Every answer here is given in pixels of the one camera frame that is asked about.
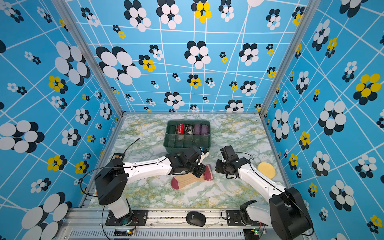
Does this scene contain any black computer mouse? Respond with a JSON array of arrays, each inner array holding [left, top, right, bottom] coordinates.
[[186, 211, 206, 227]]

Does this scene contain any green circuit board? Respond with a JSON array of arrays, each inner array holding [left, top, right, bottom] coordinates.
[[243, 229, 264, 239], [114, 230, 133, 237]]

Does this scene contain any dark green rolled sock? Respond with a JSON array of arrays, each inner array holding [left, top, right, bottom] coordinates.
[[167, 125, 177, 135]]

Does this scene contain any aluminium front rail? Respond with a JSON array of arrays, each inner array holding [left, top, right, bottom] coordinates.
[[57, 209, 279, 240]]

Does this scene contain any black white argyle rolled sock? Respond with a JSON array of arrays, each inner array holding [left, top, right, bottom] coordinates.
[[184, 124, 194, 135]]

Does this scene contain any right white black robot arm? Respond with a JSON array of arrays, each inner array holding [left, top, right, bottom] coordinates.
[[216, 146, 314, 240]]

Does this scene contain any yellow round sponge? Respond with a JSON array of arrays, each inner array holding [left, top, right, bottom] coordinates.
[[258, 162, 276, 179]]

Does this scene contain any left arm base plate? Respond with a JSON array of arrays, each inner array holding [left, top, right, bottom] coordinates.
[[105, 210, 149, 227]]

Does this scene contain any right green circuit board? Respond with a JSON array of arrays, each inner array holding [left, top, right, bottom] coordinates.
[[243, 229, 264, 239]]

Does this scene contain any left green circuit board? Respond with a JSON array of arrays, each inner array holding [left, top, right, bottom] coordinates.
[[114, 230, 133, 237]]

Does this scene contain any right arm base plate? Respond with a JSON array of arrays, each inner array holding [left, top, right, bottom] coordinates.
[[221, 209, 271, 228]]

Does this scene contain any red rolled sock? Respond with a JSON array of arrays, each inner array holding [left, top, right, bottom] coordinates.
[[176, 124, 185, 135]]

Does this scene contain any beige purple striped sock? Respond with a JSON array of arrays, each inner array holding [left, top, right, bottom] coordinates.
[[171, 164, 214, 190]]

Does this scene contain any green plastic organizer tray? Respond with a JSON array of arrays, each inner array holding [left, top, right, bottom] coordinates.
[[163, 120, 211, 153]]

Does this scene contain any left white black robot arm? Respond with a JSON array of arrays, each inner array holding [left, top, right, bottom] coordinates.
[[95, 146, 209, 219]]

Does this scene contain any black tray with skewers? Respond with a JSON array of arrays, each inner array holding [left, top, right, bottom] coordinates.
[[112, 138, 140, 160]]

